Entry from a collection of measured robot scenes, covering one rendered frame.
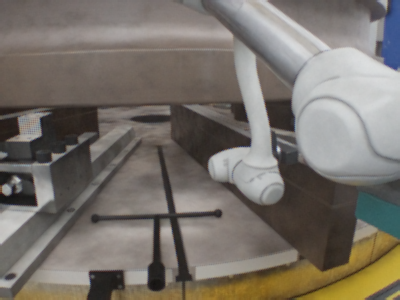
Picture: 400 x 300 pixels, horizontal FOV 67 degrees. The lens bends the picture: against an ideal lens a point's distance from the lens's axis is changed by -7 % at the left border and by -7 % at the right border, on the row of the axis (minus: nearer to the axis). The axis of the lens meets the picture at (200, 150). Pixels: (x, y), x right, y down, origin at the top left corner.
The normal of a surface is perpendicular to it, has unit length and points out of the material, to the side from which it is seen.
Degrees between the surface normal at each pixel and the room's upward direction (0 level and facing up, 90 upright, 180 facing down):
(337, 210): 90
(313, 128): 93
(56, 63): 90
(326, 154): 93
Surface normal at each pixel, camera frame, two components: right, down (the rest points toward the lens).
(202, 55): 0.24, 0.27
